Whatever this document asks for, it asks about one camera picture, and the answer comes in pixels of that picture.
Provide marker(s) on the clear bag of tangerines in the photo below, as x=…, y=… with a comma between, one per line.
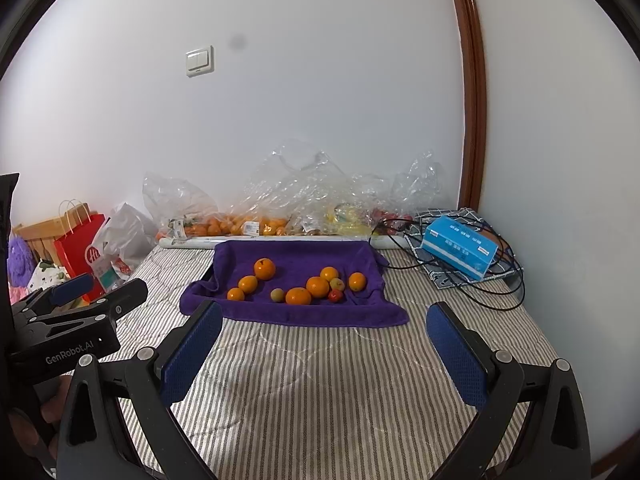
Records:
x=200, y=230

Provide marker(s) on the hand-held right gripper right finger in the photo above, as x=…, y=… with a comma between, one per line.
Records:
x=457, y=355

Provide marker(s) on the red tomato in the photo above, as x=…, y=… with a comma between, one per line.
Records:
x=335, y=296

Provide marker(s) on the navy grid patterned cloth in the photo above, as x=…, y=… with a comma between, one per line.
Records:
x=440, y=280

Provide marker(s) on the white patterned plush toy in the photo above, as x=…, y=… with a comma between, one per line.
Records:
x=47, y=275

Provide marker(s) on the blue tissue box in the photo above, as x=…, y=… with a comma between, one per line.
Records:
x=455, y=247

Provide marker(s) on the purple towel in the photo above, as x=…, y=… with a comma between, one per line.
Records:
x=300, y=255

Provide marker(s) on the red paper bag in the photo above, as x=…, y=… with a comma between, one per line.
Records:
x=75, y=255

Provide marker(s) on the clear bag of yellow fruit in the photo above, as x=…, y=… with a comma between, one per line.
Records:
x=340, y=220

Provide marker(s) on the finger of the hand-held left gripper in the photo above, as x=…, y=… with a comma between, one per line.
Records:
x=70, y=290
x=120, y=297

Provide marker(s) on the striped mattress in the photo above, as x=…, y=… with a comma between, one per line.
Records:
x=325, y=385

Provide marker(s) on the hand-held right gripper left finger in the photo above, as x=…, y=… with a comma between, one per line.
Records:
x=192, y=350

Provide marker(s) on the white plastic shopping bag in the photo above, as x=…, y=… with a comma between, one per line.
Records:
x=125, y=235

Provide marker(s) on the purple plush toy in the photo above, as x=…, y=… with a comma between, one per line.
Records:
x=19, y=260

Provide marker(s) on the wooden crate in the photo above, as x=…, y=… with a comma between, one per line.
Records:
x=40, y=240

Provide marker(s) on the person's left hand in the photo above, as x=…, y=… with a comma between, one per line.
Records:
x=52, y=402

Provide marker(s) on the clear bag of oranges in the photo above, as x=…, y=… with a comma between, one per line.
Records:
x=270, y=226

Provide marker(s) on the white light switch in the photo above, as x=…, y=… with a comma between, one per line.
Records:
x=199, y=61

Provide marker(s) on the brown wooden door frame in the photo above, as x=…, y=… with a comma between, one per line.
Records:
x=472, y=85

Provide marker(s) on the clear bag of red fruit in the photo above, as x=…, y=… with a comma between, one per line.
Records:
x=415, y=185

